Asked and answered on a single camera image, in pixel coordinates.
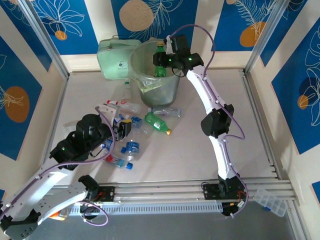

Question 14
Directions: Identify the clear bottle with green cap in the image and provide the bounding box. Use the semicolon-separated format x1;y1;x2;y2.
121;77;134;102

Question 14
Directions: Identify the clear plastic packet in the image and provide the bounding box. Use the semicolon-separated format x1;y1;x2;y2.
62;121;81;133

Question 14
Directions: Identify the mint green zip bag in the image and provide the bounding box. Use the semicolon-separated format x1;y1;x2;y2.
96;34;142;81

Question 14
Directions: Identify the aluminium table side rail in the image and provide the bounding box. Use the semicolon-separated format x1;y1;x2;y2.
26;77;70;187
241;69;300;201

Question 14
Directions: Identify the small blue label bottle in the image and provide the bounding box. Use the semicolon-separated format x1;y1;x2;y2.
101;138;115;151
112;113;125;126

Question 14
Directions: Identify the aluminium frame post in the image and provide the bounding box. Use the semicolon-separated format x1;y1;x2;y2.
18;0;71;80
244;0;293;75

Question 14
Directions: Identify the yellow-green plastic bin liner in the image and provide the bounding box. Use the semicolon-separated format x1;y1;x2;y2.
127;38;188;95

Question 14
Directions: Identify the clear bottle with purple label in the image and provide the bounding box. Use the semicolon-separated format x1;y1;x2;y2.
147;106;182;118

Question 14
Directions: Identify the jar with orange lid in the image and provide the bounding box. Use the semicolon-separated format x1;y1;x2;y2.
48;209;71;222

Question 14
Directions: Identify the green bottle with yellow cap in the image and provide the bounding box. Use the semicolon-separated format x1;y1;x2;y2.
144;112;173;136

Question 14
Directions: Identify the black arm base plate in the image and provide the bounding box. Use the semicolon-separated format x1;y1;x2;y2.
91;186;116;202
201;183;227;201

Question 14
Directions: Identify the grey slotted cable duct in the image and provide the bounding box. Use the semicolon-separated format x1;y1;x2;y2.
68;201;224;215

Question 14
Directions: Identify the red cap white bottle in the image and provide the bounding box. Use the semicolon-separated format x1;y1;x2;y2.
106;99;143;115

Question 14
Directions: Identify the clear plastic organizer box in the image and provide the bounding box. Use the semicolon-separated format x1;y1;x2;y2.
254;188;288;218

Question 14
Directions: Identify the grey mesh waste bin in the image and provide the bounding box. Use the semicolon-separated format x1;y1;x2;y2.
129;41;186;108

